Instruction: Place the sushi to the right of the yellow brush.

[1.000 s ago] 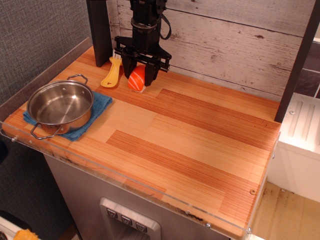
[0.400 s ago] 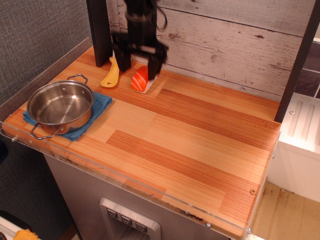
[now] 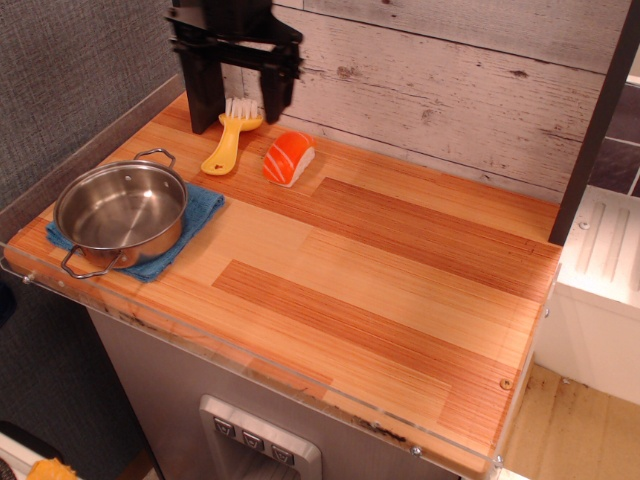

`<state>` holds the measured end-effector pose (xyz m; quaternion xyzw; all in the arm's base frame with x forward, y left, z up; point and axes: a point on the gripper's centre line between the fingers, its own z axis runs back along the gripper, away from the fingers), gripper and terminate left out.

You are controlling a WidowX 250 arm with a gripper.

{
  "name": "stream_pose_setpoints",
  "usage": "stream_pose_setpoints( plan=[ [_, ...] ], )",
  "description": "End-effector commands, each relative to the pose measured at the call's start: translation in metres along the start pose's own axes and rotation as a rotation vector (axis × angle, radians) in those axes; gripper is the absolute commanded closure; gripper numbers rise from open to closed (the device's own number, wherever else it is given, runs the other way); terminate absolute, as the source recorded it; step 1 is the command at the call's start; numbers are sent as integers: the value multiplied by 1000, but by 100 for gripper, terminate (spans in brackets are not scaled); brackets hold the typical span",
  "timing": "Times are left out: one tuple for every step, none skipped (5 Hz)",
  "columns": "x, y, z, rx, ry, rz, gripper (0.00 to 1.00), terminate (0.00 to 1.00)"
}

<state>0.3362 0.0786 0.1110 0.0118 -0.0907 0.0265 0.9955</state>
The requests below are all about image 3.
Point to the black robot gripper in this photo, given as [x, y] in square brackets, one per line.
[240, 33]

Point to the orange salmon sushi toy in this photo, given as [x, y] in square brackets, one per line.
[288, 157]

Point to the yellow brush white bristles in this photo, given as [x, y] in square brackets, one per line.
[240, 115]

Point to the blue folded cloth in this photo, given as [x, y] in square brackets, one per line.
[202, 205]

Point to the stainless steel pot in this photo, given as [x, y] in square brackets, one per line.
[122, 214]

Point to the grey toy fridge cabinet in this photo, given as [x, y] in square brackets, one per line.
[165, 384]

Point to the clear acrylic edge guard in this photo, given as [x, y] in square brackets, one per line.
[423, 350]

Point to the silver dispenser panel with buttons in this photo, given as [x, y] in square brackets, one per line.
[244, 446]

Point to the white cabinet at right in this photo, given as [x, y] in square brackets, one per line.
[590, 331]

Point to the yellow object bottom left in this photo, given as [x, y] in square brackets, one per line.
[51, 469]

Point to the dark left upright post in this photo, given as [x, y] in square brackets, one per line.
[202, 118]

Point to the dark upright post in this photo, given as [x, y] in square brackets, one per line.
[202, 118]
[615, 79]

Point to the dark right upright post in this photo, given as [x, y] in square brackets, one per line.
[615, 79]

